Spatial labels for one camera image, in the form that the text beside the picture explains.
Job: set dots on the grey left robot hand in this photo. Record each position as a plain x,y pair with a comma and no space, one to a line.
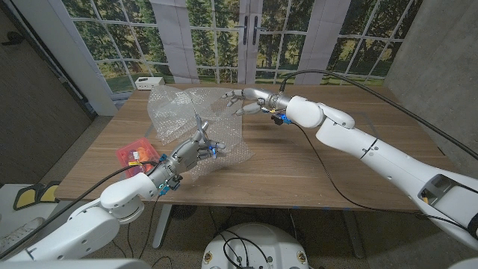
183,157

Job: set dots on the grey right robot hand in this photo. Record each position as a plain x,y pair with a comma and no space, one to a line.
261,98

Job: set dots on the clear bubble wrap sheet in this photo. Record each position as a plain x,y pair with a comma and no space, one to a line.
172,112

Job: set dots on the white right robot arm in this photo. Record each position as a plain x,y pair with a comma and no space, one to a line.
373,153

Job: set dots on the red plastic package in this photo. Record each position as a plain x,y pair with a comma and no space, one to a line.
128,155

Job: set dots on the white table leg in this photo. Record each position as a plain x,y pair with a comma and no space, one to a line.
354,235
162,226

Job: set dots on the small white box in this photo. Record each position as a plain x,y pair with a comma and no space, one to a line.
149,83

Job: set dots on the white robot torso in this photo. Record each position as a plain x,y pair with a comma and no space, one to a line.
257,239

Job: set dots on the yellow black foot pedal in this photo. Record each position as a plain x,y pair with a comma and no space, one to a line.
27,198
50,192

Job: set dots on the white shoe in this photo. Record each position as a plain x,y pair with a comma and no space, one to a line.
15,233

